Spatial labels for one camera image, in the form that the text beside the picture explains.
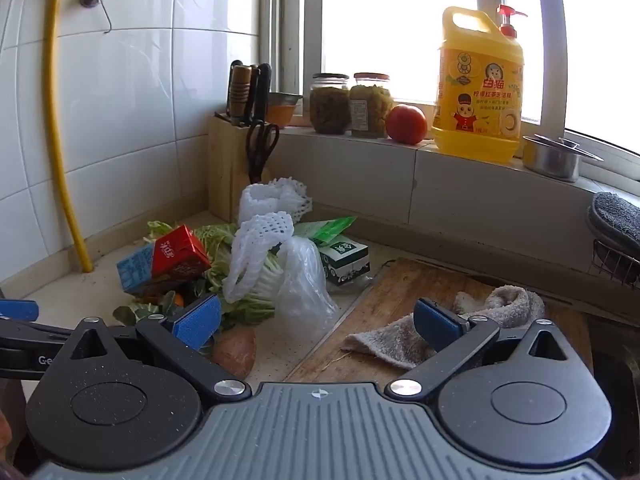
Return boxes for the wire rack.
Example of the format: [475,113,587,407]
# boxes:
[590,240,640,291]

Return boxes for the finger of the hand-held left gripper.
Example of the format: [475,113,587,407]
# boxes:
[0,321,76,381]
[0,300,40,322]

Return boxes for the white window frame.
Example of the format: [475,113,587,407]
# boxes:
[257,0,640,156]

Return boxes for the green snack packet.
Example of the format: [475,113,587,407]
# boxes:
[292,216,358,248]

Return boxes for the green white carton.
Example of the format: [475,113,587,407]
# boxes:
[317,235,371,286]

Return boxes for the black scissors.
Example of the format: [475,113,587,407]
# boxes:
[245,120,280,183]

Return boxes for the wooden knife block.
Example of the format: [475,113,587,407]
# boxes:
[207,112,273,223]

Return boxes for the grey scouring pad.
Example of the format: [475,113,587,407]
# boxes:
[586,191,640,256]

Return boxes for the clear plastic bag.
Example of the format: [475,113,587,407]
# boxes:
[272,237,341,331]

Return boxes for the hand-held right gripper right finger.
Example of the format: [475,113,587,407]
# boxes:
[387,297,591,403]

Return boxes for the slim black handle knife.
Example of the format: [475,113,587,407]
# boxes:
[248,66,259,122]

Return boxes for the napa cabbage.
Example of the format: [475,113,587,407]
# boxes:
[192,222,281,331]

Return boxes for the orange metal bowl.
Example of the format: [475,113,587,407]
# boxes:
[267,91,303,128]

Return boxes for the dark green leaf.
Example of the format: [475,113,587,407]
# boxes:
[112,290,171,328]

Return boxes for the steel pot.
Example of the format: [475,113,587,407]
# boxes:
[521,134,603,182]

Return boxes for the glass jar yellow pickles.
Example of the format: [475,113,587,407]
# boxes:
[349,72,393,138]

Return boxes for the wooden handle knife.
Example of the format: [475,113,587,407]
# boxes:
[227,60,252,126]

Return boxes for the wooden cutting board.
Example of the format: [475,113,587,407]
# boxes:
[282,257,593,386]

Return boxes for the yellow pipe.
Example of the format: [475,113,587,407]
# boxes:
[42,0,94,273]

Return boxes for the glass jar dark pickles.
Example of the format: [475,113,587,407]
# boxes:
[309,73,351,135]

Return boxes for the red tomato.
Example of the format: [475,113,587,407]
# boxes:
[385,104,428,146]

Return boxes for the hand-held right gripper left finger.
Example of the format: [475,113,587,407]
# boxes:
[50,294,252,405]

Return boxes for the red blue drink carton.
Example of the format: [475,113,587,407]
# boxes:
[116,224,213,297]

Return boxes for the white foam fruit net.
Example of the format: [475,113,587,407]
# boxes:
[237,176,313,226]
[222,212,296,303]

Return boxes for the grey towel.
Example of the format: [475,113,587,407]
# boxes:
[341,284,546,371]

